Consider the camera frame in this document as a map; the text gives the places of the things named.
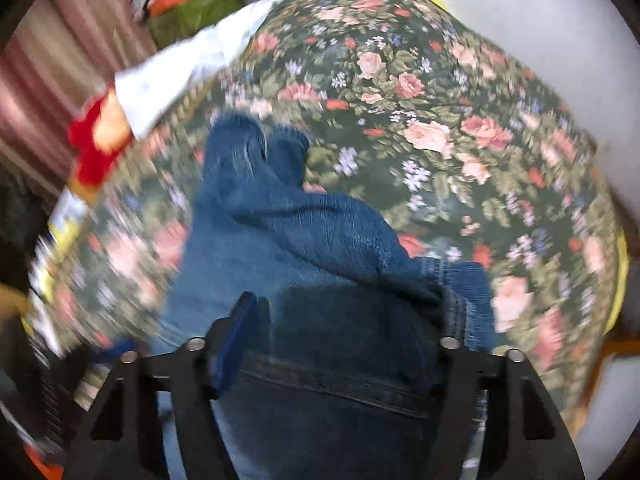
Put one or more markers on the cartoon printed blanket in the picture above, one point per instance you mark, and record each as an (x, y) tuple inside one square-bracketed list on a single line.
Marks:
[(65, 220)]

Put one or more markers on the dark floral bedspread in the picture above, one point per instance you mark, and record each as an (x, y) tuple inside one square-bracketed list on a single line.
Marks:
[(450, 85)]

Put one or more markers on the pink striped curtain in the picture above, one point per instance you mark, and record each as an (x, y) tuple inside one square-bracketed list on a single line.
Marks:
[(50, 60)]

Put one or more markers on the wooden bed frame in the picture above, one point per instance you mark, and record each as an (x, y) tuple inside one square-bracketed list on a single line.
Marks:
[(620, 347)]

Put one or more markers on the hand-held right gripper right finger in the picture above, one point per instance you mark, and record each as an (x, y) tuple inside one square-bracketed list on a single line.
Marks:
[(452, 360)]

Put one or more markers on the white pillow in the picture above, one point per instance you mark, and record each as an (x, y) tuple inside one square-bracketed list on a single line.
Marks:
[(185, 70)]

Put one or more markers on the red plush toy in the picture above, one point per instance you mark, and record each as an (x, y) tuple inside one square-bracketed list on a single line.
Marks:
[(92, 155)]

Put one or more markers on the blue denim jacket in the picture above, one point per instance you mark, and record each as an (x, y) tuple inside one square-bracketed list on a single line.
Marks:
[(300, 240)]

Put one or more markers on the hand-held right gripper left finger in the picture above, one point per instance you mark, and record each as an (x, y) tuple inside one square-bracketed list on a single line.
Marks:
[(237, 340)]

